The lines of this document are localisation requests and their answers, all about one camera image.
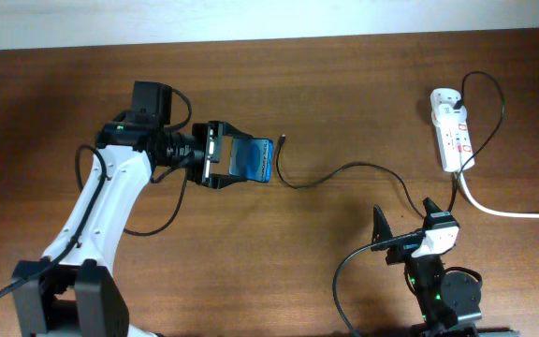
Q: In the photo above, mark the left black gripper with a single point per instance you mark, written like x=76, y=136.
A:
x=211, y=135

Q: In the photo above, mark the white power strip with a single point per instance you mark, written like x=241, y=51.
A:
x=453, y=141

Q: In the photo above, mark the blue screen Galaxy smartphone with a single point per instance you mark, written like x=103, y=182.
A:
x=251, y=159

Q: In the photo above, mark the white USB charger plug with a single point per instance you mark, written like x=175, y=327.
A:
x=445, y=114

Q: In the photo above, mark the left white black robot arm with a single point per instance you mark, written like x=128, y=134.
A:
x=70, y=291

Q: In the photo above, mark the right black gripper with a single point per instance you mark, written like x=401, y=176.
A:
x=402, y=251

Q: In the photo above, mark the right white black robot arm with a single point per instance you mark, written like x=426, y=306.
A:
x=448, y=298

